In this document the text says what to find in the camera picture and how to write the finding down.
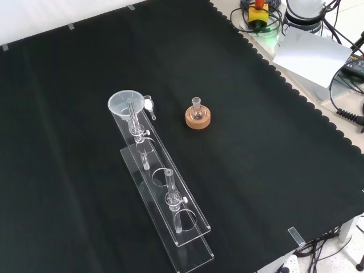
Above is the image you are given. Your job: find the clear plastic funnel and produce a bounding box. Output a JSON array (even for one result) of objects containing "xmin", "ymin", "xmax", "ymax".
[{"xmin": 107, "ymin": 90, "xmax": 146, "ymax": 129}]

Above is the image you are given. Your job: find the glass weighing funnel with powder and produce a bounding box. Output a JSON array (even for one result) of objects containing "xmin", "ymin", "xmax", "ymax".
[{"xmin": 143, "ymin": 95, "xmax": 157, "ymax": 121}]

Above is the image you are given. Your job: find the clear acrylic funnel stand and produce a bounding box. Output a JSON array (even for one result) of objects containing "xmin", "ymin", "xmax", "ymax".
[{"xmin": 109, "ymin": 91, "xmax": 215, "ymax": 272}]

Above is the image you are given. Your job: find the small round-bottom glass flask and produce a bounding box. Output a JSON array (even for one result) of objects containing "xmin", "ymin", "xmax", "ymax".
[{"xmin": 191, "ymin": 97, "xmax": 206, "ymax": 121}]

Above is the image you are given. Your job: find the black bench cloth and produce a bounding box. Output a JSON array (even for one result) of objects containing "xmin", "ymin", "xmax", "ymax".
[{"xmin": 0, "ymin": 0, "xmax": 364, "ymax": 273}]

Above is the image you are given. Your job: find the yellow stop button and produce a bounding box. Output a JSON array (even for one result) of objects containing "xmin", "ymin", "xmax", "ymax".
[{"xmin": 248, "ymin": 0, "xmax": 269, "ymax": 31}]

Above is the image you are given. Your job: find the pale board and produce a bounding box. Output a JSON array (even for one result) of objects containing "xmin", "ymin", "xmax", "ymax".
[{"xmin": 272, "ymin": 27, "xmax": 353, "ymax": 89}]

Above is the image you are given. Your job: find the white power strip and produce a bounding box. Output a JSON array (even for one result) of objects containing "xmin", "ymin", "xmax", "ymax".
[{"xmin": 273, "ymin": 254, "xmax": 302, "ymax": 273}]

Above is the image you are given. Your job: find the black power adapter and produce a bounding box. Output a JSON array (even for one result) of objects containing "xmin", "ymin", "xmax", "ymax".
[{"xmin": 340, "ymin": 53, "xmax": 364, "ymax": 77}]

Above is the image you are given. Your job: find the cork ring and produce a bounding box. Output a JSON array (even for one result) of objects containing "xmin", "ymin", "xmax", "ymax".
[{"xmin": 185, "ymin": 105, "xmax": 213, "ymax": 130}]

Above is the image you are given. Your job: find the black coiled cable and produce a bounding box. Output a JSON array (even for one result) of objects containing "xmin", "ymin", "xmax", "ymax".
[{"xmin": 329, "ymin": 64, "xmax": 364, "ymax": 126}]

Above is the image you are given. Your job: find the black cable bundle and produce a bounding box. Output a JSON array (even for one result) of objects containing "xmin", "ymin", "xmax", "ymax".
[{"xmin": 295, "ymin": 226, "xmax": 364, "ymax": 273}]

